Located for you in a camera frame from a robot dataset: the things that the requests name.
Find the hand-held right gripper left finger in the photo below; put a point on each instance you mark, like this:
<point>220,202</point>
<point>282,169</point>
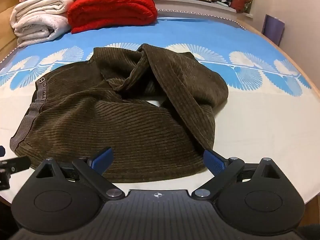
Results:
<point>103,158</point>

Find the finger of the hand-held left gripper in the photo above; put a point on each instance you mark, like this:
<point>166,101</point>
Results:
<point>15,162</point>

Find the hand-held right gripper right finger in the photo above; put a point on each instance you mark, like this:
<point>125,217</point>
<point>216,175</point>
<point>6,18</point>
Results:
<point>214,161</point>

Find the blue white printed bedsheet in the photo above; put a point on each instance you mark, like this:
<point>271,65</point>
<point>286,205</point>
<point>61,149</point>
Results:
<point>250,130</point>

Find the white folded blanket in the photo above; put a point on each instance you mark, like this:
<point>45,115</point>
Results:
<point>37,22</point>

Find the purple board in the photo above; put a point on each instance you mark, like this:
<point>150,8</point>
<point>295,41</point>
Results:
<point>273,30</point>

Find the red folded blanket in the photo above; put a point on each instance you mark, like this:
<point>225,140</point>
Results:
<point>112,10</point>

